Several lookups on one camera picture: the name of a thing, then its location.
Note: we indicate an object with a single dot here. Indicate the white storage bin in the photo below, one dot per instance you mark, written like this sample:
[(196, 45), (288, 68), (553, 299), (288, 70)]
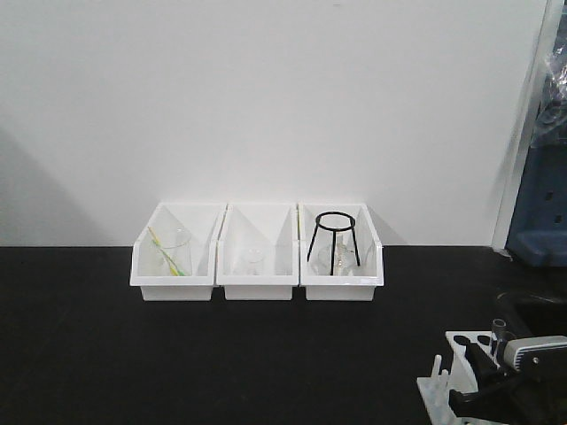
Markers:
[(148, 271), (361, 285), (274, 229)]

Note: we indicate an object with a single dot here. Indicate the clear glassware in right bin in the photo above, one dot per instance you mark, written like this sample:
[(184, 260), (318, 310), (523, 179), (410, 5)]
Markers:
[(341, 264)]

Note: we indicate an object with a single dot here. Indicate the white storage bin right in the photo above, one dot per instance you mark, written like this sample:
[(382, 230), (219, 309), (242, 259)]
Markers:
[(361, 285)]

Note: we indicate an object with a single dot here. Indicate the white test tube rack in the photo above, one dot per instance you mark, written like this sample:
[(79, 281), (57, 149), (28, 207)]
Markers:
[(472, 390)]

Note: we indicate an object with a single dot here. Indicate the white storage bin left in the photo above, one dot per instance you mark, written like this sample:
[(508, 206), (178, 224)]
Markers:
[(148, 271)]

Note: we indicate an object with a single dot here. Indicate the yellow green stirring rod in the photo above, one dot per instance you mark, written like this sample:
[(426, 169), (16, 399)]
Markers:
[(174, 269)]

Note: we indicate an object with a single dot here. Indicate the black metal tripod stand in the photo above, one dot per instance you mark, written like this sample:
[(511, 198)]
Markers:
[(336, 226)]

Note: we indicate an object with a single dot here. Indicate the small clear glass flask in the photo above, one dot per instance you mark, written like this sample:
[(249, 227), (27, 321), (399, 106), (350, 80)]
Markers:
[(253, 261)]

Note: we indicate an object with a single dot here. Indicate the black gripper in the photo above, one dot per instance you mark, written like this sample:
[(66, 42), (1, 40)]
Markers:
[(527, 387)]

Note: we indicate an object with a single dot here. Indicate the blue-grey pegboard drying rack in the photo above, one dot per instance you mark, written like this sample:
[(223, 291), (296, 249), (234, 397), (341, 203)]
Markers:
[(537, 233)]

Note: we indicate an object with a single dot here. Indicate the clear glass test tube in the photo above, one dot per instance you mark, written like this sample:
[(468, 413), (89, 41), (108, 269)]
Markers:
[(498, 332)]

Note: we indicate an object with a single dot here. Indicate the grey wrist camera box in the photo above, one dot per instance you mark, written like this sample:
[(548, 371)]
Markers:
[(518, 351)]

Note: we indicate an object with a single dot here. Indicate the white storage bin middle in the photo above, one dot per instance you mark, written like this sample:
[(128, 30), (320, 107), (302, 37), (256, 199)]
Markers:
[(274, 229)]

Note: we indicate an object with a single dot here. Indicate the clear glass beaker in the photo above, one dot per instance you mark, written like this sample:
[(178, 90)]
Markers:
[(177, 244)]

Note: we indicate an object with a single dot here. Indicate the plastic bag of pegs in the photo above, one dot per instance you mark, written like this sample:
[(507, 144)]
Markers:
[(550, 124)]

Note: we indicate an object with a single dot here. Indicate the black lab sink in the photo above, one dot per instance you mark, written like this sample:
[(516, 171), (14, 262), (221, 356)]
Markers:
[(531, 315)]

